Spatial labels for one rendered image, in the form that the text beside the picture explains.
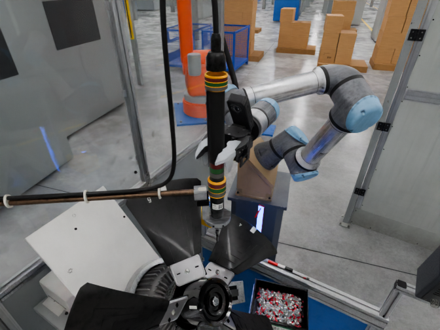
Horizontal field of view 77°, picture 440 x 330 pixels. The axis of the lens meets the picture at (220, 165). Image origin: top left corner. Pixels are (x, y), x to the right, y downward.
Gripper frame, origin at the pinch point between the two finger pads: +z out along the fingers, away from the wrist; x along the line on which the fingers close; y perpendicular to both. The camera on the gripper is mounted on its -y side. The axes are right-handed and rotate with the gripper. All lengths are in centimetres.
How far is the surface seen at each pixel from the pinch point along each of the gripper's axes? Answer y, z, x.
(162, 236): 30.5, 2.3, 14.9
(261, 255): 47, -19, -9
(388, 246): 162, -172, -75
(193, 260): 35.4, 1.7, 4.8
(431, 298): 54, -36, -61
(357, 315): 82, -37, -46
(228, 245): 44.5, -14.8, 2.1
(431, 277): 45, -35, -57
